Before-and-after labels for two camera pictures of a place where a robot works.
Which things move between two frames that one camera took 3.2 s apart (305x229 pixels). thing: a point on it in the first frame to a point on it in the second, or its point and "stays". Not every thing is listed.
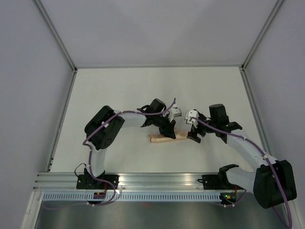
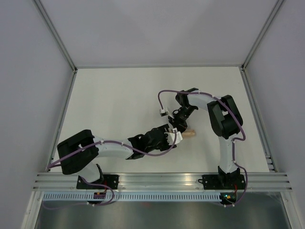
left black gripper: [168, 130] to [166, 145]
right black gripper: [192, 134] to [181, 126]
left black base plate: [89, 182] stays
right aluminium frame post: [276, 7] stays
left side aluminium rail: [67, 100] stays
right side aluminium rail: [254, 105] stays
